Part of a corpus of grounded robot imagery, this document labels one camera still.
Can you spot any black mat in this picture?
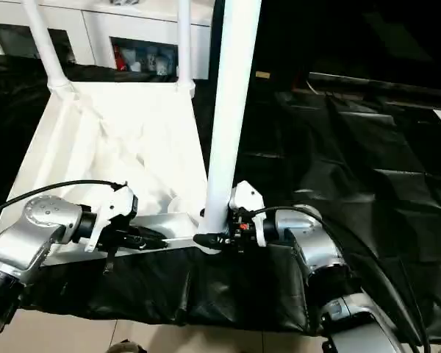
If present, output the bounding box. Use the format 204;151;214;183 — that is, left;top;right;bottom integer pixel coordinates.
0;53;441;338

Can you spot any white plastic table top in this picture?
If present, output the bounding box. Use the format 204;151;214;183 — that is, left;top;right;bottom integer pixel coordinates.
0;78;226;268

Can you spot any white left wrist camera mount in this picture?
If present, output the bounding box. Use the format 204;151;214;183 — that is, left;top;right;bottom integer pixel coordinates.
83;185;140;254

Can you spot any white cabinet with glass doors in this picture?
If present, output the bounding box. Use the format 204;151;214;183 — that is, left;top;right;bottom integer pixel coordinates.
0;0;213;81

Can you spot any black flat board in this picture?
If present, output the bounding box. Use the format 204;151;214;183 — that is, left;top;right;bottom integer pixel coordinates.
307;71;441;101

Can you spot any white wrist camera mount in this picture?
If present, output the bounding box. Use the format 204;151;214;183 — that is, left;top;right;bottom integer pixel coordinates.
229;179;268;248
83;185;140;254

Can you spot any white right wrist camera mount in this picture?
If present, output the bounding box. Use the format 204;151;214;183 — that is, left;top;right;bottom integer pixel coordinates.
229;179;268;248

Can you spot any white plastic table leg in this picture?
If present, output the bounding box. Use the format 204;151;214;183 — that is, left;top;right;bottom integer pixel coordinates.
175;0;196;92
201;0;263;235
21;0;74;97

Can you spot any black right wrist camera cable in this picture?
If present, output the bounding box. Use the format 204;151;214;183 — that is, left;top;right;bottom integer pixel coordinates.
254;204;431;353

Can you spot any red bottle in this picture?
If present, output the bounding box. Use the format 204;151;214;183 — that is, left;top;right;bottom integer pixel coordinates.
116;46;129;71

